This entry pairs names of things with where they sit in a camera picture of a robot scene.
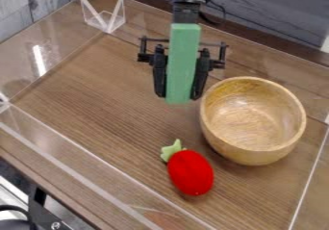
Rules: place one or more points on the clear acrylic tray wall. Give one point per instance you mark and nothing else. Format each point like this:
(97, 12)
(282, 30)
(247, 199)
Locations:
(83, 127)

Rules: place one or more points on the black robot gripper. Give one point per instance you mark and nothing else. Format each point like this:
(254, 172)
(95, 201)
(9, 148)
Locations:
(156, 49)

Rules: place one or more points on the brown wooden bowl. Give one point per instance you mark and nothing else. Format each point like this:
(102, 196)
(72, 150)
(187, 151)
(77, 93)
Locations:
(253, 120)

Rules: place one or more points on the black metal table frame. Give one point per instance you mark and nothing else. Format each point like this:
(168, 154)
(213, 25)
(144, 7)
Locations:
(44, 219)

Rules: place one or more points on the red plush strawberry toy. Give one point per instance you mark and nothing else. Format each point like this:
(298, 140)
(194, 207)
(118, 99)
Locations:
(188, 169)

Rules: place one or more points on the green rectangular block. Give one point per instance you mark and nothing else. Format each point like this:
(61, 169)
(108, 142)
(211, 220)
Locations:
(184, 36)

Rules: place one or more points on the clear acrylic corner bracket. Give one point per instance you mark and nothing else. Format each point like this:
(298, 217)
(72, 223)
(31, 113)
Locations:
(106, 21)

